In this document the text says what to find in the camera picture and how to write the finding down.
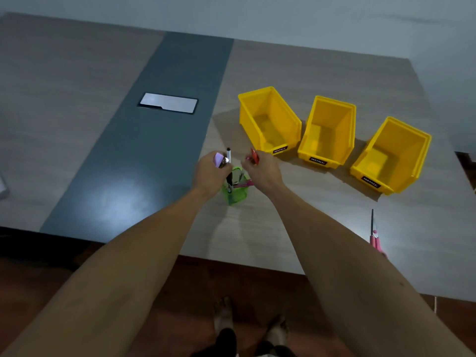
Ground person's foot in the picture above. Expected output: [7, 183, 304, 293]
[213, 296, 236, 337]
[266, 314, 291, 347]

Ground person's left forearm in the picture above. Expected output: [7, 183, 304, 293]
[0, 187, 223, 357]

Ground pink handled scissors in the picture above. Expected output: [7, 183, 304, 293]
[369, 209, 387, 258]

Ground green mesh pen holder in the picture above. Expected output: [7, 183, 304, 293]
[222, 166, 250, 206]

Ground person's left hand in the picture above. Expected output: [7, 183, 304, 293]
[191, 151, 234, 201]

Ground person's right foot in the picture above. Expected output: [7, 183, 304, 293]
[266, 314, 291, 347]

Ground silver table cable cover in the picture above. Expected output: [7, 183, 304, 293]
[138, 92, 199, 115]

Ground person's right forearm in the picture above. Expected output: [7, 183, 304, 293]
[267, 185, 476, 357]

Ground person's black shorts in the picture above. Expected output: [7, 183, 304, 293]
[191, 328, 298, 357]

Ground person's left foot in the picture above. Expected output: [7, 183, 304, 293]
[213, 296, 236, 337]

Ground yellow plastic storage bin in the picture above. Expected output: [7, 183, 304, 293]
[350, 116, 432, 196]
[238, 86, 302, 155]
[297, 95, 357, 170]

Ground person's right hand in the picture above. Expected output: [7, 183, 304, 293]
[241, 151, 286, 200]

